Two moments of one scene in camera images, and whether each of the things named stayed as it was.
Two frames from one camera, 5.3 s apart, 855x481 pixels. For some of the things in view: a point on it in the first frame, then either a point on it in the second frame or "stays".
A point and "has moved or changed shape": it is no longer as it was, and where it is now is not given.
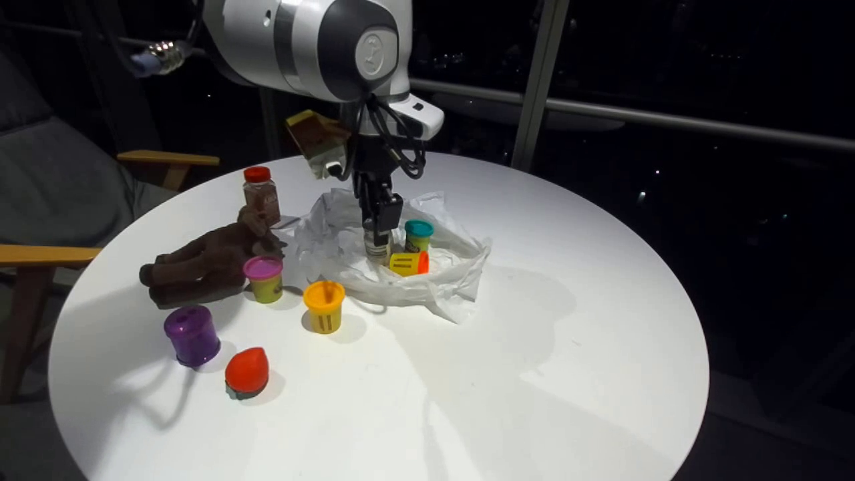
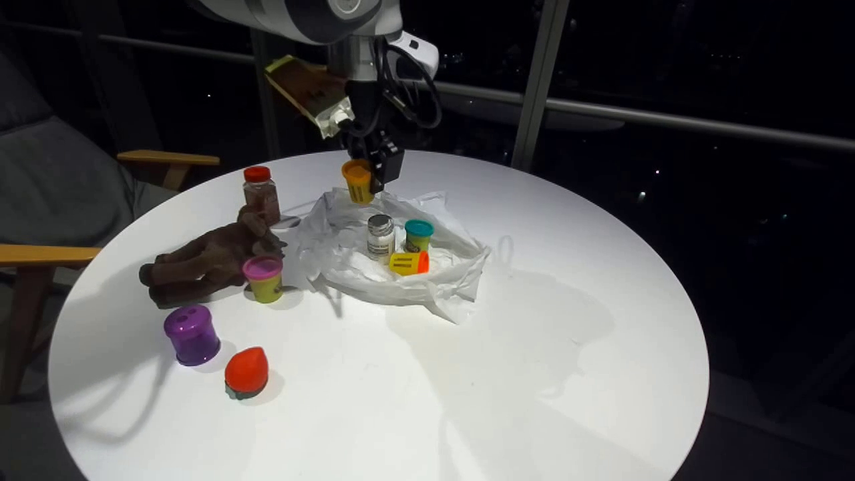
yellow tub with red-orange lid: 411,263 stays
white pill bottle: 372,243 stays
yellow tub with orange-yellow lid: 325,306 has moved or changed shape
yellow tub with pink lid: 265,276 stays
